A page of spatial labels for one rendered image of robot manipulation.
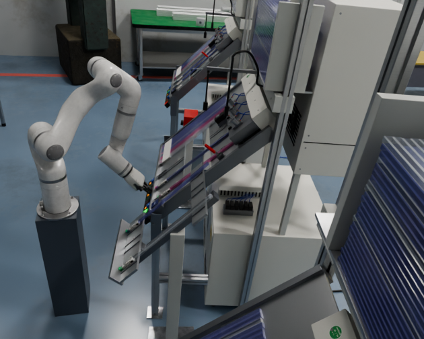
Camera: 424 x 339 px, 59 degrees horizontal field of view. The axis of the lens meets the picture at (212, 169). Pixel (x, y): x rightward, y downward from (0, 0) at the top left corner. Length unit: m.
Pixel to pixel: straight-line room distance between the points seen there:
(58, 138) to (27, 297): 1.17
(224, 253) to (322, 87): 0.97
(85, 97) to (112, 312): 1.26
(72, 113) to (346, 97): 1.13
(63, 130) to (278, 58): 0.92
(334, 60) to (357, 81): 0.13
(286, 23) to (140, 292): 1.74
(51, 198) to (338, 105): 1.32
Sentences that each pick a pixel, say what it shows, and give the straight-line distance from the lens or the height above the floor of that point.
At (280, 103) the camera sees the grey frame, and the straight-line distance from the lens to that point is 1.52.
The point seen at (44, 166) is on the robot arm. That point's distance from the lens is 1.81.
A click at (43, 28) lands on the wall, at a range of 6.49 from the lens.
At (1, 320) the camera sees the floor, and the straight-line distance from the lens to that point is 2.50.
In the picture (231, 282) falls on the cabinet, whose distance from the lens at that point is 2.18.
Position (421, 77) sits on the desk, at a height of 0.45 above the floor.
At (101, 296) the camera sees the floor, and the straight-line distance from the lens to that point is 2.46.
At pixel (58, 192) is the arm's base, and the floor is 0.83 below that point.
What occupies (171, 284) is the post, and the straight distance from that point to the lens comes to 1.78.
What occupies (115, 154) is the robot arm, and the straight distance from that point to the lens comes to 1.91.
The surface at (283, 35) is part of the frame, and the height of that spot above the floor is 1.60.
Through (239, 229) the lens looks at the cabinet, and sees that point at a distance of 1.96.
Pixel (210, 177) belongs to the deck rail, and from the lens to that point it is 1.70.
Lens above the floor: 1.90
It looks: 33 degrees down
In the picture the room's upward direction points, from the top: 6 degrees clockwise
